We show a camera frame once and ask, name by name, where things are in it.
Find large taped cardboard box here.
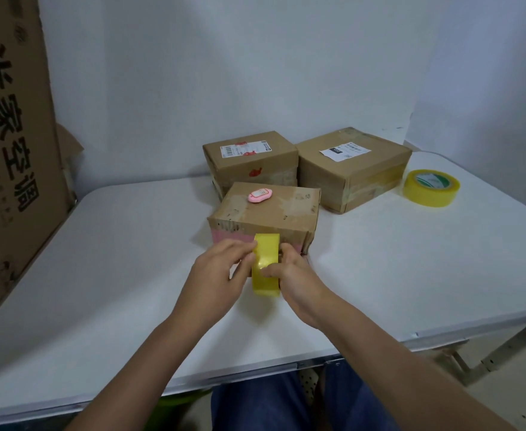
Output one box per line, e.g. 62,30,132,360
295,127,413,215

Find small box with pink tape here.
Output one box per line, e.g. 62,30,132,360
207,182,321,256

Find person's right forearm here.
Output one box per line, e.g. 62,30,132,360
310,296,517,431

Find yellow tape roll green core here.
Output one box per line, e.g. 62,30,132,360
402,169,461,208

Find person's left forearm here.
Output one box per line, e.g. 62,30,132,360
66,305,210,431

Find person's right hand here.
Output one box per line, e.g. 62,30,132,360
260,242,335,330

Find large printed cardboard sheet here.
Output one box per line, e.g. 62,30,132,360
0,0,84,333

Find cardboard box with red mark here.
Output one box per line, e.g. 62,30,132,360
202,131,300,202

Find person's blue trousers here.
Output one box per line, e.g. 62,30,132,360
211,361,400,431

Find person's left hand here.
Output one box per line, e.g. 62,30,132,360
173,239,257,323

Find metal table leg frame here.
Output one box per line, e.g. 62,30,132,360
297,325,526,406

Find green stool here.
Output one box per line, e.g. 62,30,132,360
157,387,214,409

